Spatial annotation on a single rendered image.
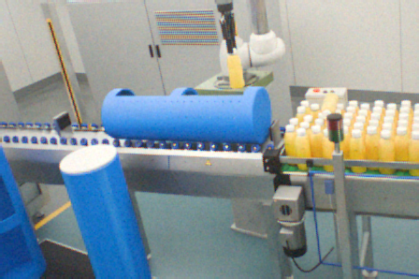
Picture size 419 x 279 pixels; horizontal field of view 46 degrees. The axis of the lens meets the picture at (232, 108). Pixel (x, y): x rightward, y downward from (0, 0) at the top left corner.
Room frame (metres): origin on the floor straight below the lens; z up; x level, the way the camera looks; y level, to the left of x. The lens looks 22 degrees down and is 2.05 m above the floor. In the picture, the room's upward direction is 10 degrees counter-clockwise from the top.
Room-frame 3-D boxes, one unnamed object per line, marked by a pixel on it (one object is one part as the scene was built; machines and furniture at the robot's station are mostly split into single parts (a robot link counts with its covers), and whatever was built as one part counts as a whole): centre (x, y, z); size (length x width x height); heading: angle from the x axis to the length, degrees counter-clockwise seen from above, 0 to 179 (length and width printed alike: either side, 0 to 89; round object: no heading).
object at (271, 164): (2.00, -0.14, 0.95); 0.10 x 0.07 x 0.10; 155
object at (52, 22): (3.13, 1.02, 0.85); 0.06 x 0.06 x 1.70; 65
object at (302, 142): (1.98, -0.29, 0.99); 0.07 x 0.07 x 0.18
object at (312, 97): (2.37, -0.50, 1.05); 0.20 x 0.10 x 0.10; 65
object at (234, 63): (2.27, -0.04, 1.33); 0.07 x 0.07 x 0.18
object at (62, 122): (2.76, 1.02, 1.00); 0.10 x 0.04 x 0.15; 155
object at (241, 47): (2.89, -0.06, 1.23); 0.18 x 0.16 x 0.22; 86
